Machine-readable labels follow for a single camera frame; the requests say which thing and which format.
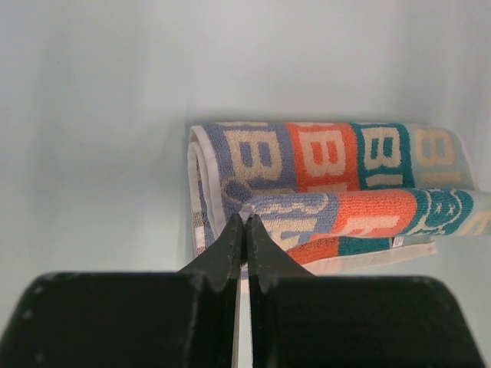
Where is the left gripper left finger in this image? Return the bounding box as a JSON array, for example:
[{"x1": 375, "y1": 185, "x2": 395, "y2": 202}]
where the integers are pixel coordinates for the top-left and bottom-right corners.
[{"x1": 1, "y1": 215, "x2": 244, "y2": 367}]

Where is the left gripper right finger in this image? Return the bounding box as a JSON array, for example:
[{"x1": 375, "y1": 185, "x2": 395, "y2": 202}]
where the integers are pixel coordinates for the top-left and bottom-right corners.
[{"x1": 245, "y1": 216, "x2": 485, "y2": 367}]

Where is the striped rabbit text towel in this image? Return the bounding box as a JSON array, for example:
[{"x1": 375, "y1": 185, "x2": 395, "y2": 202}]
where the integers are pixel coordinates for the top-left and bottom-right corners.
[{"x1": 187, "y1": 122, "x2": 490, "y2": 274}]

